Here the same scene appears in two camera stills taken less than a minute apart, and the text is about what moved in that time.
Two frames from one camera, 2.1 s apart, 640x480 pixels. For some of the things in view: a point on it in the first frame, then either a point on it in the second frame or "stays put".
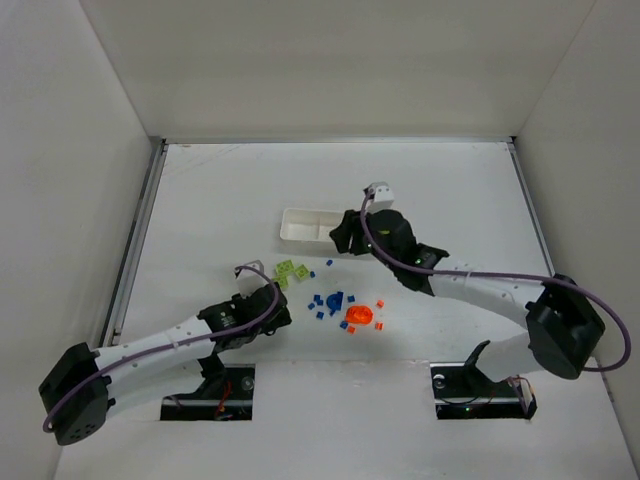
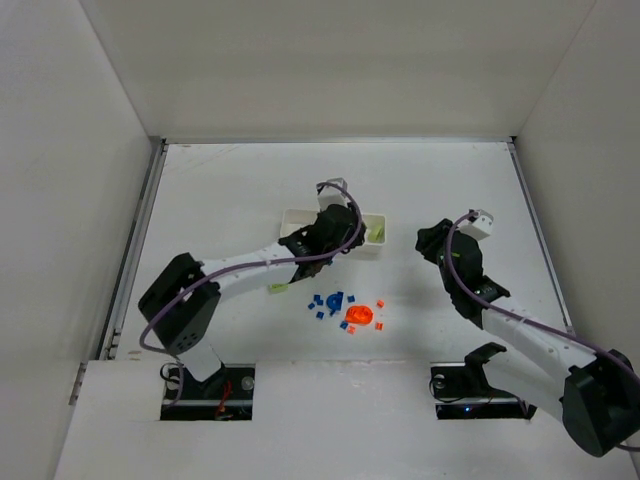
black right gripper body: (350, 235) -> (432, 240)
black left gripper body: (273, 310) -> (347, 232)
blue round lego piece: (333, 302) stays put
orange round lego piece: (359, 314) stays put
